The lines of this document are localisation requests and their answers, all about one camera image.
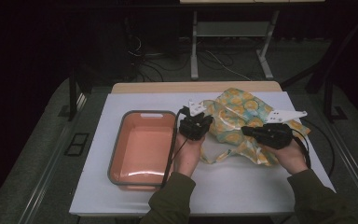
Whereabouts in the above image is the black metal stand post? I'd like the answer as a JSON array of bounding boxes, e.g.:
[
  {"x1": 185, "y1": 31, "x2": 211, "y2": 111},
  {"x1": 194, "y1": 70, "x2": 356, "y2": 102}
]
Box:
[{"x1": 322, "y1": 74, "x2": 349, "y2": 123}]

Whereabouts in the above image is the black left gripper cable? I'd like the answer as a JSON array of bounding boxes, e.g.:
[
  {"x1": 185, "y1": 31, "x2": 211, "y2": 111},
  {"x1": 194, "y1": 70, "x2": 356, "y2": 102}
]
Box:
[{"x1": 160, "y1": 106, "x2": 190, "y2": 189}]

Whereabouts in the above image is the person's right hand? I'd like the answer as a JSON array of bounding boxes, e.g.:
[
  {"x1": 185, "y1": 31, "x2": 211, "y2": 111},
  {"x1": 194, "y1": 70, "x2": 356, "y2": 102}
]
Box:
[{"x1": 260, "y1": 137, "x2": 310, "y2": 175}]

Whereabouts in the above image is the grey metal stand frame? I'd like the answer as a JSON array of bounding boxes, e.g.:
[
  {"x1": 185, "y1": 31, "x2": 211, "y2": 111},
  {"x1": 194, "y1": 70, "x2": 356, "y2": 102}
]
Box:
[{"x1": 189, "y1": 9, "x2": 281, "y2": 81}]

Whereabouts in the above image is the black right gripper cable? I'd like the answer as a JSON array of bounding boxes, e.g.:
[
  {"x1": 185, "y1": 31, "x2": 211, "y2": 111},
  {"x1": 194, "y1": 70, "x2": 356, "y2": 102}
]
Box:
[{"x1": 291, "y1": 118, "x2": 337, "y2": 179}]

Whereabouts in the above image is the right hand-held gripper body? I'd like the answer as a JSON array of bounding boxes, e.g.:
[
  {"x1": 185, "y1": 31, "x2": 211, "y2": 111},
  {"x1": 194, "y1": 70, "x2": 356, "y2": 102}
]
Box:
[{"x1": 251, "y1": 108, "x2": 309, "y2": 150}]

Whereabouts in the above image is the orange bin with grey rim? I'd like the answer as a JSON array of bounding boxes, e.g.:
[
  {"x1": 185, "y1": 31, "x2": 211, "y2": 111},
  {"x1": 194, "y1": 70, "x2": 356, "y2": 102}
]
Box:
[{"x1": 106, "y1": 109, "x2": 179, "y2": 191}]

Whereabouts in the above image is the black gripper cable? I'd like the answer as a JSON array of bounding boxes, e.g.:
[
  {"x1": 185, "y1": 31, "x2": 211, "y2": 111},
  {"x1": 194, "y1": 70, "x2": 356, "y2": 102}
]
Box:
[
  {"x1": 291, "y1": 118, "x2": 337, "y2": 179},
  {"x1": 160, "y1": 106, "x2": 190, "y2": 189}
]

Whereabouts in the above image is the tangle of floor cables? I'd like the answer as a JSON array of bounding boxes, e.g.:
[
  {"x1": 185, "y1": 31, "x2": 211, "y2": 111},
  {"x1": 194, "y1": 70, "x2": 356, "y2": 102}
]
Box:
[{"x1": 127, "y1": 34, "x2": 255, "y2": 82}]

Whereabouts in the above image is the orange-print drawstring bag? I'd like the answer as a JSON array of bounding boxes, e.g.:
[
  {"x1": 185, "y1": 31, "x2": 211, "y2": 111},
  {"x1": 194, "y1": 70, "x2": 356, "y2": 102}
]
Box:
[{"x1": 199, "y1": 87, "x2": 311, "y2": 167}]

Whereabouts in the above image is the person's left hand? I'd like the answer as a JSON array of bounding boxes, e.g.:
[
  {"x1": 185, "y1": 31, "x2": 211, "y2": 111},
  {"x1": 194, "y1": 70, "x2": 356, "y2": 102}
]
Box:
[{"x1": 172, "y1": 133, "x2": 206, "y2": 178}]

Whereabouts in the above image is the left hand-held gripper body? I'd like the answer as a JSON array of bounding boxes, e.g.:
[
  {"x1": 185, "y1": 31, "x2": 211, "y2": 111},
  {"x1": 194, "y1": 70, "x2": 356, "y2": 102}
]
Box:
[{"x1": 178, "y1": 99, "x2": 214, "y2": 142}]

